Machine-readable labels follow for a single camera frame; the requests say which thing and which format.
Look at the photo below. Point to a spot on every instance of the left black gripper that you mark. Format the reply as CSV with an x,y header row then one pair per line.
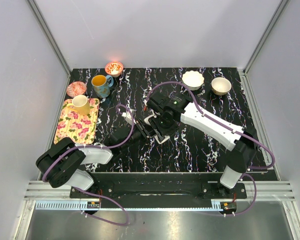
x,y
145,131

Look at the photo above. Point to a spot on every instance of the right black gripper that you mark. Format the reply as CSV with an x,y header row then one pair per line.
x,y
172,130

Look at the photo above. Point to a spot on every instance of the remote battery cover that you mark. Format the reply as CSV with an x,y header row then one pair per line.
x,y
164,139

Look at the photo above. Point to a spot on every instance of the white remote control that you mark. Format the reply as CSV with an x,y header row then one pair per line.
x,y
151,123

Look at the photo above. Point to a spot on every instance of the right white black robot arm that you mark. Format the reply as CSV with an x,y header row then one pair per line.
x,y
241,149

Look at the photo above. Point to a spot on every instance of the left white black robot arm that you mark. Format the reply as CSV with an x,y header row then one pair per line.
x,y
60,164

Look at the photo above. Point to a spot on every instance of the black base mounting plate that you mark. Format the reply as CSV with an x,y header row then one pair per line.
x,y
204,185

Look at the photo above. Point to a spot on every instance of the floral pink tray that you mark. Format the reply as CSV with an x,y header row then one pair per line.
x,y
80,128

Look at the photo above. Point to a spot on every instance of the white scalloped bowl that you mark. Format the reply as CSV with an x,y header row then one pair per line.
x,y
194,80

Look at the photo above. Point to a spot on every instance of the blue mug yellow inside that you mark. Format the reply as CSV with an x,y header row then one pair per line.
x,y
102,85

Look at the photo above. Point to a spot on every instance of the red patterned small bowl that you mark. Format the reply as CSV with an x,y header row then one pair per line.
x,y
114,68

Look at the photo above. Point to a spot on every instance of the beige round bowl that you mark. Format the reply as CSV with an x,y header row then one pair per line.
x,y
221,86

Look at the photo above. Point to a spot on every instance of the red patterned saucer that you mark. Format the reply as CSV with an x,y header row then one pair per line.
x,y
76,88

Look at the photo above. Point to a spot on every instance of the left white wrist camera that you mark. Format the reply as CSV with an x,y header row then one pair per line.
x,y
127,117

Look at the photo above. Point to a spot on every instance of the white slotted cable duct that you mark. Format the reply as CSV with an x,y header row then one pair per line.
x,y
83,205

